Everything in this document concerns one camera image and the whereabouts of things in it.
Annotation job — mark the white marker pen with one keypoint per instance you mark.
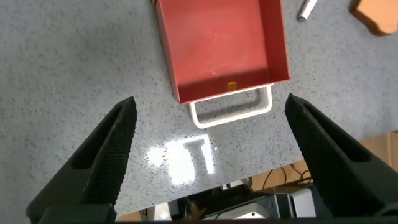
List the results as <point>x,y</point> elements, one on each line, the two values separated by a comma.
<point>307,11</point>

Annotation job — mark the grey robot base chassis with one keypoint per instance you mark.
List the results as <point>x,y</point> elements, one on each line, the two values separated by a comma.
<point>248,205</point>

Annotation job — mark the toy toast slice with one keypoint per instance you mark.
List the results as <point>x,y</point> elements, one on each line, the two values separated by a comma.
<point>377,15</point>

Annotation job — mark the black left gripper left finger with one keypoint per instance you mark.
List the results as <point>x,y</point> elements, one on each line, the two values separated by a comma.
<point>93,171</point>

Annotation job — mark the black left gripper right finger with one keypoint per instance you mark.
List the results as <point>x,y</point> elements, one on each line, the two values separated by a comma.
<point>342,169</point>

